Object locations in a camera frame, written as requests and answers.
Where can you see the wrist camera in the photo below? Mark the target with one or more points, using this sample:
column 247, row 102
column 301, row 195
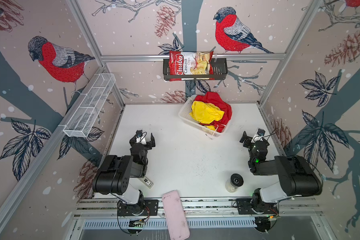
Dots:
column 140, row 137
column 260, row 133

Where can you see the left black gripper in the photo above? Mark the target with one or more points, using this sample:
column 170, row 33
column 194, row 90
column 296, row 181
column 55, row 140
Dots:
column 142, row 144

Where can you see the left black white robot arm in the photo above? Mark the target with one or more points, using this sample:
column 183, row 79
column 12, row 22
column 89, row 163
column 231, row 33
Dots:
column 113, row 176

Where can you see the grey white remote device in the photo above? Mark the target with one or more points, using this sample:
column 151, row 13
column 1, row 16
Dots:
column 147, row 182

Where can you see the white wire wall basket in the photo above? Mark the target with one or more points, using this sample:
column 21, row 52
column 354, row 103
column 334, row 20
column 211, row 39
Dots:
column 88, row 110

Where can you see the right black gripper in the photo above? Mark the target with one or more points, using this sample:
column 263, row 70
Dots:
column 255, row 143

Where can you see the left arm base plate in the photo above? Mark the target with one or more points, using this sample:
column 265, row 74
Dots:
column 141, row 209

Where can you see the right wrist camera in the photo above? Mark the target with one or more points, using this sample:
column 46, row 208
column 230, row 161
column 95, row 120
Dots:
column 260, row 133

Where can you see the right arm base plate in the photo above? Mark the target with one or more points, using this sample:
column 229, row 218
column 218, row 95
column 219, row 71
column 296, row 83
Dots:
column 248, row 206

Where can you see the black wall shelf basket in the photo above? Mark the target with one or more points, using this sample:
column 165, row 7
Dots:
column 218, row 66

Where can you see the pink silicone case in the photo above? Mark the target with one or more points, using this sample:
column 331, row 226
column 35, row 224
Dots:
column 175, row 216

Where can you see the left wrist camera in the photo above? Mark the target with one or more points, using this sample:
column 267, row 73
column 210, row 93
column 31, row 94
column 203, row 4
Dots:
column 140, row 137

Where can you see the yellow shorts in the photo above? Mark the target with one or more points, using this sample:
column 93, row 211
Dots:
column 206, row 114

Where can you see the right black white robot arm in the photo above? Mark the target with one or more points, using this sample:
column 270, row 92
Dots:
column 296, row 178

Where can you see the red shorts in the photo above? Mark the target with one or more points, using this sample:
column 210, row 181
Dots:
column 215, row 99

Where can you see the jar with black lid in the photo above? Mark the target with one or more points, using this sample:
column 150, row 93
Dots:
column 234, row 182

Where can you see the red cassava chips bag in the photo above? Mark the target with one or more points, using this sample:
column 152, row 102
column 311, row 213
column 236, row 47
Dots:
column 190, row 63

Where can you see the white plastic basket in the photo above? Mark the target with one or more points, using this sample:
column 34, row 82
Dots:
column 184, row 115

